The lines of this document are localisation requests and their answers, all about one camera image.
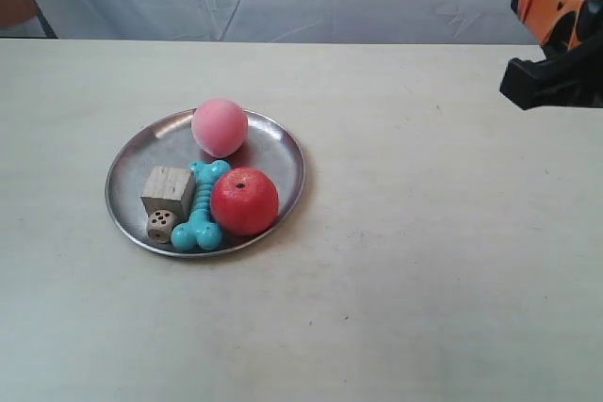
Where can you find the black orange right gripper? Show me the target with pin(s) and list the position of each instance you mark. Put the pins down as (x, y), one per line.
(569, 32)

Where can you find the grey wooden cube block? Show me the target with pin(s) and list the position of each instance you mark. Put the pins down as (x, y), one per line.
(170, 189)

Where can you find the person's bare forearm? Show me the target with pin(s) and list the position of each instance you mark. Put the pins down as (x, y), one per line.
(15, 12)

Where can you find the pink peach ball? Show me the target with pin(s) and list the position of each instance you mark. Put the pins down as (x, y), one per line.
(219, 127)

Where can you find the turquoise rubber bone toy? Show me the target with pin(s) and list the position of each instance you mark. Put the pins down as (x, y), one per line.
(200, 230)

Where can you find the round silver metal plate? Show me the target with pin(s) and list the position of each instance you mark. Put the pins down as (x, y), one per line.
(169, 142)

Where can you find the red apple toy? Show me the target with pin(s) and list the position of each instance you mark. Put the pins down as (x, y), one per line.
(244, 201)

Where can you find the small wooden die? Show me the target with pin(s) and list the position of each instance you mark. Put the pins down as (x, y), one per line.
(160, 225)

